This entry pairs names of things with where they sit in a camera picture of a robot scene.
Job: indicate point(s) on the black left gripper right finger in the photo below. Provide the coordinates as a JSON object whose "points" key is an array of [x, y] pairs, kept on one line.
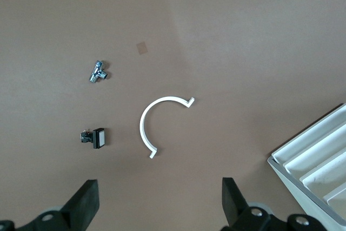
{"points": [[238, 212]]}

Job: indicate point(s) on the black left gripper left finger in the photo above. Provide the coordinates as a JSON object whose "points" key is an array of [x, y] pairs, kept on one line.
{"points": [[78, 209]]}

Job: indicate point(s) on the white plastic drawer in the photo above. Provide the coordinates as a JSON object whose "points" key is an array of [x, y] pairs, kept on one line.
{"points": [[340, 174], [319, 133], [332, 150], [341, 204]]}

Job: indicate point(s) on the white drawer cabinet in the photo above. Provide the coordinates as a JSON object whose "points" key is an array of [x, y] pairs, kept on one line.
{"points": [[300, 194]]}

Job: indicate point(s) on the small metal fitting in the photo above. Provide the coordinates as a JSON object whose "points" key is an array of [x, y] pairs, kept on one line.
{"points": [[96, 72]]}

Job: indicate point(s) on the brown tape square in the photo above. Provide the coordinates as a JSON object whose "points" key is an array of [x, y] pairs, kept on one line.
{"points": [[142, 48]]}

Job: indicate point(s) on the black rectangular switch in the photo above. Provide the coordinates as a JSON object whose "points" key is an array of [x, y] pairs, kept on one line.
{"points": [[97, 139]]}

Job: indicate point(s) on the white curved bracket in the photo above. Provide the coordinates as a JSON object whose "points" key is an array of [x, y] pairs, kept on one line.
{"points": [[143, 122]]}

